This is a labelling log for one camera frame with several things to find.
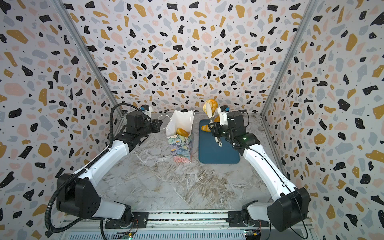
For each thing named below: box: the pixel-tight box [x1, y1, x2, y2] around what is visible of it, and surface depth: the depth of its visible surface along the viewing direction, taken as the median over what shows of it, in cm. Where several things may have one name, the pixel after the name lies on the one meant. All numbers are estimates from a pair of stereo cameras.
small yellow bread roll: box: [176, 127, 189, 138], surface depth 99 cm
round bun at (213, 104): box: [202, 98, 218, 116], surface depth 81 cm
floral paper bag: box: [166, 110, 195, 163], surface depth 87 cm
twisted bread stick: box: [200, 125, 212, 133], surface depth 112 cm
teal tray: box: [198, 119, 240, 164], surface depth 98 cm
